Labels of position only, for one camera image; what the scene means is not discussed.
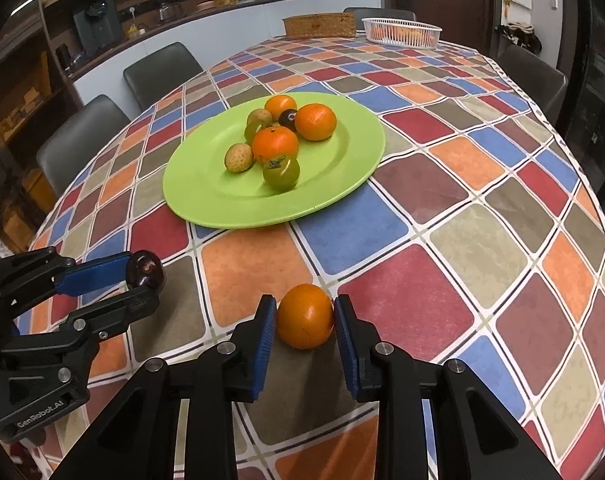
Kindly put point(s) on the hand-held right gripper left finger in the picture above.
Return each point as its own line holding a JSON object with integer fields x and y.
{"x": 267, "y": 345}

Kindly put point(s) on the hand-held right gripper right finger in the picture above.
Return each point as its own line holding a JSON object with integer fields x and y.
{"x": 343, "y": 350}

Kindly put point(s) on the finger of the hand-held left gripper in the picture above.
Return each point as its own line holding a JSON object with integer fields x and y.
{"x": 92, "y": 275}
{"x": 127, "y": 305}

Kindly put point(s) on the large dark plum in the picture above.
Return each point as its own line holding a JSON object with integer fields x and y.
{"x": 145, "y": 270}

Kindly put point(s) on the large round orange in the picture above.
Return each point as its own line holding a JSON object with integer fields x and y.
{"x": 305, "y": 320}

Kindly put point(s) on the green plate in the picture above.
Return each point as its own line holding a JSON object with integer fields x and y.
{"x": 242, "y": 200}

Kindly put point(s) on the green fruit with sticker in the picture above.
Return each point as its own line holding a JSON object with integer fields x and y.
{"x": 281, "y": 174}

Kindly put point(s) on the small tan fruit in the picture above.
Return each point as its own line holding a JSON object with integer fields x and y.
{"x": 239, "y": 156}

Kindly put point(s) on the mandarin orange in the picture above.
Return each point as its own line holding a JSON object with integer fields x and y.
{"x": 275, "y": 146}

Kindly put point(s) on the plain green fruit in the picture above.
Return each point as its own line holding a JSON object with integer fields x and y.
{"x": 251, "y": 133}

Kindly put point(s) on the small dark plum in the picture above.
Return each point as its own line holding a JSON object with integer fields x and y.
{"x": 286, "y": 121}

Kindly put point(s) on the flattish orange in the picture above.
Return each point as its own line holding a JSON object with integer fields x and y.
{"x": 315, "y": 121}

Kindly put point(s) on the round tan fruit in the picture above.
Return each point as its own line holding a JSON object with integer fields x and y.
{"x": 258, "y": 116}

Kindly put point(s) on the small orange fruit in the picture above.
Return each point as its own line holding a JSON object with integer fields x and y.
{"x": 278, "y": 104}

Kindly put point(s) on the grey chair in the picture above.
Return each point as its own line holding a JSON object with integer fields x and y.
{"x": 532, "y": 80}
{"x": 162, "y": 75}
{"x": 77, "y": 140}
{"x": 380, "y": 13}

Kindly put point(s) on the colourful checkered tablecloth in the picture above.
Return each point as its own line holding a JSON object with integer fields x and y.
{"x": 432, "y": 240}

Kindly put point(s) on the black coffee machine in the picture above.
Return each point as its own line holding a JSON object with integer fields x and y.
{"x": 96, "y": 22}

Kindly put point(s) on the white plastic basket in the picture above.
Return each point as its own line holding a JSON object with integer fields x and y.
{"x": 401, "y": 32}

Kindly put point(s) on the wicker basket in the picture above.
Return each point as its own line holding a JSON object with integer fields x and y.
{"x": 320, "y": 25}

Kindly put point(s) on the pile of bags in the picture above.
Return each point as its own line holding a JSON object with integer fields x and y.
{"x": 520, "y": 35}

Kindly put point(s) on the brown wooden door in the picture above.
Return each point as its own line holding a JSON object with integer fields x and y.
{"x": 477, "y": 10}

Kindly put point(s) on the dark glass door cabinet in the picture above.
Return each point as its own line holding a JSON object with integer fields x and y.
{"x": 600, "y": 85}

